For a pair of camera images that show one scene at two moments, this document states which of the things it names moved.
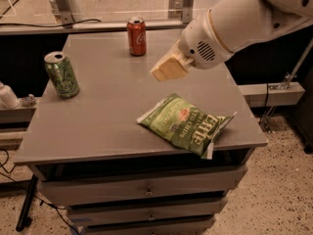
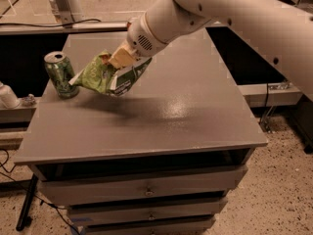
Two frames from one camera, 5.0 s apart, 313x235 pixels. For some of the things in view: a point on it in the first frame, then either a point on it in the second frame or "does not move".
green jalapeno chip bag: (185, 123) to (101, 73)
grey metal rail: (99, 28) does not move
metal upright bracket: (66, 7) does not move
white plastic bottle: (8, 99) does not move
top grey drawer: (83, 189) does not move
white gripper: (200, 44) to (141, 40)
